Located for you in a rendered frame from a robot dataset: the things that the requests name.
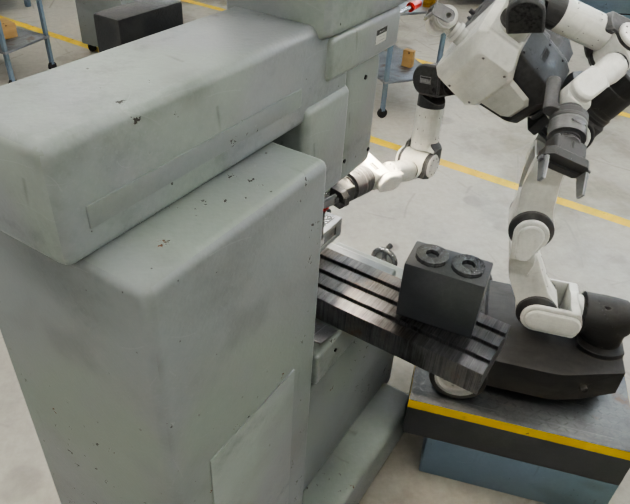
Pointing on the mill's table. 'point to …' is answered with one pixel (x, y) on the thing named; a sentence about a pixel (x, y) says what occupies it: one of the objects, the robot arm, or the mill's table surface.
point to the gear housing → (361, 42)
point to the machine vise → (330, 229)
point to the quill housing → (359, 113)
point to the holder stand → (443, 288)
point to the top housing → (320, 12)
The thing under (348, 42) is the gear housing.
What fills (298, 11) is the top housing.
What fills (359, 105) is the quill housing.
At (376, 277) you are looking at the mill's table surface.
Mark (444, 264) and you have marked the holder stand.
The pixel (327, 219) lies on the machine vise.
